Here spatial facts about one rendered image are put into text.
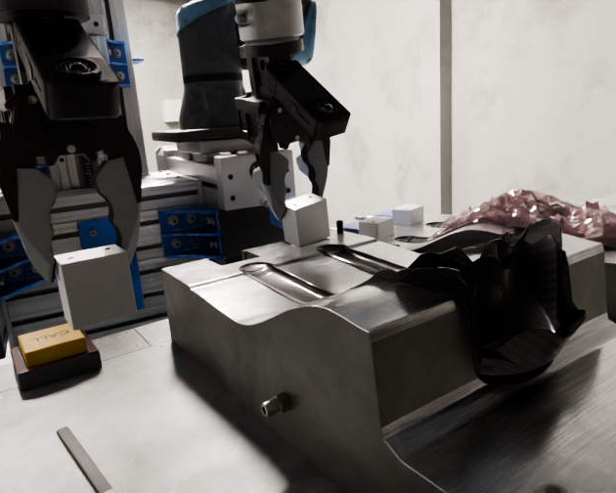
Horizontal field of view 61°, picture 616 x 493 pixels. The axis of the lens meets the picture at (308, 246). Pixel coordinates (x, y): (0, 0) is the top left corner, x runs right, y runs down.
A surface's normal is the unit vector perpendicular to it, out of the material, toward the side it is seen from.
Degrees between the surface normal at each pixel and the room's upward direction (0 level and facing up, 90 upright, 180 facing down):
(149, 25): 90
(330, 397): 90
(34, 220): 90
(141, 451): 0
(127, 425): 0
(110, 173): 90
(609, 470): 0
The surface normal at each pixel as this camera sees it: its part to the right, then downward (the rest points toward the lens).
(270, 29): 0.06, 0.44
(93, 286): 0.56, 0.16
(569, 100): -0.88, 0.18
